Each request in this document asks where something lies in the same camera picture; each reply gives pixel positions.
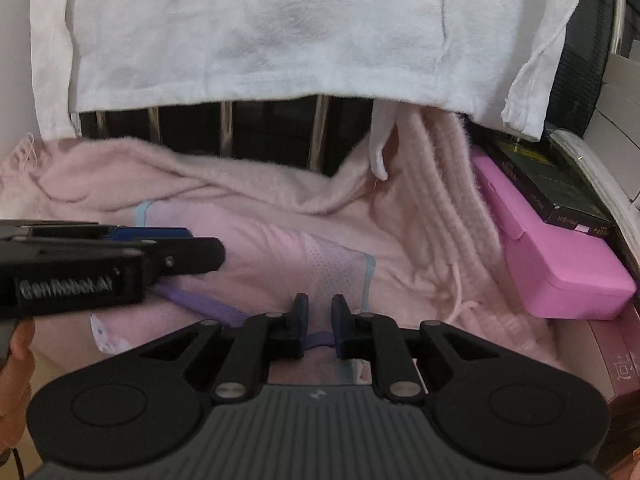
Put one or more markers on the person's left hand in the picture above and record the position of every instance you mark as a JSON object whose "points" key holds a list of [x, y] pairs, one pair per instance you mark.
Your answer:
{"points": [[15, 385]]}

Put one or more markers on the pink plastic case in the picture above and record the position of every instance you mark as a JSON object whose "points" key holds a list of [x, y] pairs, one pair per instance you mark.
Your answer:
{"points": [[558, 273]]}

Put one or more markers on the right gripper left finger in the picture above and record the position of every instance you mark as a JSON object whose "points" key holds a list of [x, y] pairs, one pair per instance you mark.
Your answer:
{"points": [[251, 349]]}

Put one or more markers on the pink fluffy blanket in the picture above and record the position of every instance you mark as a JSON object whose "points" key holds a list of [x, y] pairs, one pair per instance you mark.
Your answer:
{"points": [[436, 249]]}

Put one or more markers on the pink blue purple garment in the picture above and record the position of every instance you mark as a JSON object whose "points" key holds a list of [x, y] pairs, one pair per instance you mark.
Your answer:
{"points": [[265, 267]]}

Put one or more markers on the white towel on rail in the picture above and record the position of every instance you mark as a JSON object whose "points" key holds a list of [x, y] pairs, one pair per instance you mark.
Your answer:
{"points": [[492, 60]]}

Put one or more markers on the black book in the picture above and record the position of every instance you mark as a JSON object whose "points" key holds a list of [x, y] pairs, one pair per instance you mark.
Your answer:
{"points": [[552, 190]]}

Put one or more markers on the stacked white boxes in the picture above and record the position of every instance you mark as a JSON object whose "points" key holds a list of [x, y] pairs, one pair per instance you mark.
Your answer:
{"points": [[613, 132]]}

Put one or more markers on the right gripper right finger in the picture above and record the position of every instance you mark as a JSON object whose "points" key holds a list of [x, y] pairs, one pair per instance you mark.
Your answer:
{"points": [[389, 350]]}

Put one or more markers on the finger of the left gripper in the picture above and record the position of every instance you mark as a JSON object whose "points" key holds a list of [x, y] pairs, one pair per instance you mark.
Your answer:
{"points": [[176, 256], [146, 233]]}

